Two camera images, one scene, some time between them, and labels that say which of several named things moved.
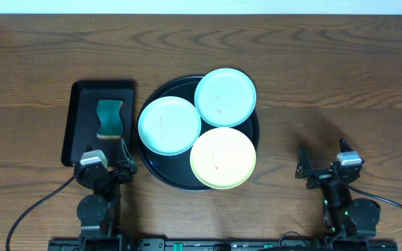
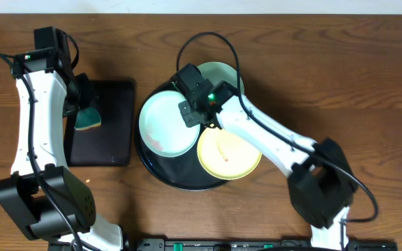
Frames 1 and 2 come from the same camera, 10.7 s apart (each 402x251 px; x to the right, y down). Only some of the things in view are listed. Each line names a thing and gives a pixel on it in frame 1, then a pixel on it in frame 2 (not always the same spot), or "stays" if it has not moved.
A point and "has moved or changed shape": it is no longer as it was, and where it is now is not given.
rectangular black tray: (83, 122) stays
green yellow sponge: (111, 127) -> (87, 118)
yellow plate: (222, 158) has moved or changed shape
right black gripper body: (319, 178) -> (186, 111)
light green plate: (225, 97) has moved or changed shape
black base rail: (199, 244) stays
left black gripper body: (114, 174) -> (83, 105)
